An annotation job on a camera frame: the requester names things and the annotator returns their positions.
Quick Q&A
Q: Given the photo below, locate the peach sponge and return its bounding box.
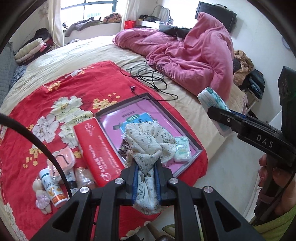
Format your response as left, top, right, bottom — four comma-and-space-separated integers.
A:
75, 167, 96, 189

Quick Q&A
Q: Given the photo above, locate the green white tissue pack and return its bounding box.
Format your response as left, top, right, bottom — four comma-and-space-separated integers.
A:
174, 136, 192, 162

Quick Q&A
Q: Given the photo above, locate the white floral scrunchie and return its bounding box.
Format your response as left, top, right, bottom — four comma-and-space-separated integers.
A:
125, 121, 177, 215

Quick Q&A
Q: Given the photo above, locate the yellow white snack packet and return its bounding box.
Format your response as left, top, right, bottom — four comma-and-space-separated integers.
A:
65, 168, 78, 195

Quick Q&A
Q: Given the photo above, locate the pink cloth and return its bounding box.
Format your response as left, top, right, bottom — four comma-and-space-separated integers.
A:
47, 147, 76, 182

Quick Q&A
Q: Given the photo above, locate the plush bear pink skirt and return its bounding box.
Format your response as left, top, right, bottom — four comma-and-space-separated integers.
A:
32, 178, 52, 215

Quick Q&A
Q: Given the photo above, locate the leopard print scrunchie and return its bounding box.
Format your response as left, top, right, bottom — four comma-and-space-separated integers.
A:
118, 138, 130, 160

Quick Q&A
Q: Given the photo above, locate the person's right hand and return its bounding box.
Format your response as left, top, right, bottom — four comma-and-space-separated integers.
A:
254, 154, 295, 223

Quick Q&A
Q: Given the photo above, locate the red white tissue box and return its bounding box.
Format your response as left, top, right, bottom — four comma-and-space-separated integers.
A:
74, 118, 124, 187

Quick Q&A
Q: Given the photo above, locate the brown clothes pile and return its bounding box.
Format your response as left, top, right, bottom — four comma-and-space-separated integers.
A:
233, 50, 254, 86

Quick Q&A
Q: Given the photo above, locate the grey tray with pink book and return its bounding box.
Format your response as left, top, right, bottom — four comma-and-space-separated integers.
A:
95, 93, 203, 177

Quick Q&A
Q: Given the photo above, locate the pink crumpled duvet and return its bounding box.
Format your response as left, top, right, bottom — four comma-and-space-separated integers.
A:
113, 12, 234, 101

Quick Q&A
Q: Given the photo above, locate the white orange vitamin bottle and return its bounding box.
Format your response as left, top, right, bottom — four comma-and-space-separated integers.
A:
39, 168, 68, 208

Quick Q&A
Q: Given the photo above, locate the black monitor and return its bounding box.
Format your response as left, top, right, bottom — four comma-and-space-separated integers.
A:
195, 1, 237, 33

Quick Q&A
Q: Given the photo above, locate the red floral blanket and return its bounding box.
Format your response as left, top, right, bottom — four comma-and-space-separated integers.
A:
0, 60, 209, 241

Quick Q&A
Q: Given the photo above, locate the cream bed sheet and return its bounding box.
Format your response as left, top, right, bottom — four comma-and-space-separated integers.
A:
1, 36, 225, 159

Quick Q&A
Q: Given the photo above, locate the white window bench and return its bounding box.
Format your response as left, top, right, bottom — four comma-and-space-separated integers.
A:
64, 22, 121, 44

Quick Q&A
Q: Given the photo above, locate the dark blue patterned cloth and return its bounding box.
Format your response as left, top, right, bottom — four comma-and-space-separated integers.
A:
9, 65, 27, 89

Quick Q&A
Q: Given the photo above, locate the folded clothes stack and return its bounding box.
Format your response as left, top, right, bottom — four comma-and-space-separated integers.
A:
15, 28, 54, 65

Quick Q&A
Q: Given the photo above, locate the grey quilted headboard cushion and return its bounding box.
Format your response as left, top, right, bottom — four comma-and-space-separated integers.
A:
0, 42, 18, 105

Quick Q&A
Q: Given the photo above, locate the black tangled cable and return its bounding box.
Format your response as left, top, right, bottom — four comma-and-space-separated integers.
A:
120, 60, 179, 102

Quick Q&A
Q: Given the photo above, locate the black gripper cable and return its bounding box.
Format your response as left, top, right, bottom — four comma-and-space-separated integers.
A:
0, 112, 73, 198

